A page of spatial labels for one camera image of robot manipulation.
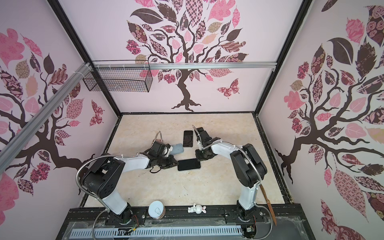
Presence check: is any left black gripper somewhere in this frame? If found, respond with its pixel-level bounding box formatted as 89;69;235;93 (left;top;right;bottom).
156;154;179;169

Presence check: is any black phone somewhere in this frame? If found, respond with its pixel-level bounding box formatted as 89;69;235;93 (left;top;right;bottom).
183;130;194;148
178;159;201;172

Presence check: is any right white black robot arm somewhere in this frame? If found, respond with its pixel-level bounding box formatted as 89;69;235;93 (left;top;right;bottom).
194;127;268;211

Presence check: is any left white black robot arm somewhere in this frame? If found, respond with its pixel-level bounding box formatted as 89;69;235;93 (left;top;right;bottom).
75;138;178;221

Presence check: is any upper light blue phone case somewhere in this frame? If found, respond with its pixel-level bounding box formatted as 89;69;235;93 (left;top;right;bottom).
170;144;184;155

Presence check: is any white round can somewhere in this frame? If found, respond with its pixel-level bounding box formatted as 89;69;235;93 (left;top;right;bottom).
148;201;166;220

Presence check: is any white rabbit figurine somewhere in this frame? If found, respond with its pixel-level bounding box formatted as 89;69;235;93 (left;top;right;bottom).
188;204;207;214

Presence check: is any brown wooden stick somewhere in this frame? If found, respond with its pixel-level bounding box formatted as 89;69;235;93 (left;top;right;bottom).
260;185;277;226

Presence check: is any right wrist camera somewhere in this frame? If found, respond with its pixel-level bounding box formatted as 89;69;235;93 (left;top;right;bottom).
195;132;204;150

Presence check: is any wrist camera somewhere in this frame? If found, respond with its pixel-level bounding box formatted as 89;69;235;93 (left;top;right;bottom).
163;144;173;156
195;132;204;150

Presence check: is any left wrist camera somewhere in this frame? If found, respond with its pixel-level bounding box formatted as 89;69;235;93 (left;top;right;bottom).
163;144;173;156

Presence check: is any white slotted cable duct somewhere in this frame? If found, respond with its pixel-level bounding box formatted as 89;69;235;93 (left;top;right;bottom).
63;226;243;240

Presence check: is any black wire basket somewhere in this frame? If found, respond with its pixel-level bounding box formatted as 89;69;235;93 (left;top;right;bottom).
83;60;153;93

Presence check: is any back aluminium rail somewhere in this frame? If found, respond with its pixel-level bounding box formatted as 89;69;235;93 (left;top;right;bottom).
94;62;277;70

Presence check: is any aluminium rail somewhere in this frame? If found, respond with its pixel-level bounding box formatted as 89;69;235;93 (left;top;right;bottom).
94;62;277;70
1;63;92;173

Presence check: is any left aluminium rail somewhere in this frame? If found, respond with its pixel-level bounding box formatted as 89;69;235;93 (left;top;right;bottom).
1;63;92;173

